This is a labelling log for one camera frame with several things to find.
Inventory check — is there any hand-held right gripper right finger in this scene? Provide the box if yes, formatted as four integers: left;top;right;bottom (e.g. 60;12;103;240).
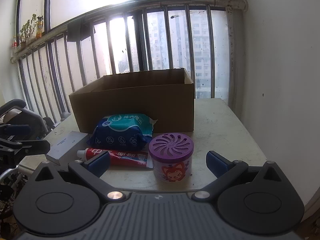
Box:
194;151;284;202

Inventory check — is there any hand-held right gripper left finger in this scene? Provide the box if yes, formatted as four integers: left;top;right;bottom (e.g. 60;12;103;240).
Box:
34;152;126;202

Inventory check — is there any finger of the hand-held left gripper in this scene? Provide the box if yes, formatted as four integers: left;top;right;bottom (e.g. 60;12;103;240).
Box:
0;124;32;141
0;139;51;167

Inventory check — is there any red toothpaste tube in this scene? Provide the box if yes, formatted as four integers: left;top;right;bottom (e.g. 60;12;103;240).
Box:
76;147;154;169

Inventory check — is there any blue wet wipes pack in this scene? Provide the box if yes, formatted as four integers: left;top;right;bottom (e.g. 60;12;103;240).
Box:
87;113;158;153

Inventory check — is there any purple air freshener jar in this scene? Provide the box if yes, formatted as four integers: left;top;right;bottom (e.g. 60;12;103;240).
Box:
149;133;195;189

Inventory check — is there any brown cardboard box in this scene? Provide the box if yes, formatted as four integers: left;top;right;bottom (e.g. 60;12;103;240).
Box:
69;67;195;133

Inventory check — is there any green potted plant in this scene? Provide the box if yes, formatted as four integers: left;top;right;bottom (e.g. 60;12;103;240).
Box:
19;13;38;43

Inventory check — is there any orange drink bottle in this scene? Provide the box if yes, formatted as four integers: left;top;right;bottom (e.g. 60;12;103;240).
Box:
36;16;44;39

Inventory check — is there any grey cloth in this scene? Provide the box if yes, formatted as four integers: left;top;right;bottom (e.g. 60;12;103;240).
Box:
67;17;92;43

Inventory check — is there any metal window railing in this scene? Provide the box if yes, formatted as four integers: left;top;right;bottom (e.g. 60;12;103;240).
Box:
10;0;248;120

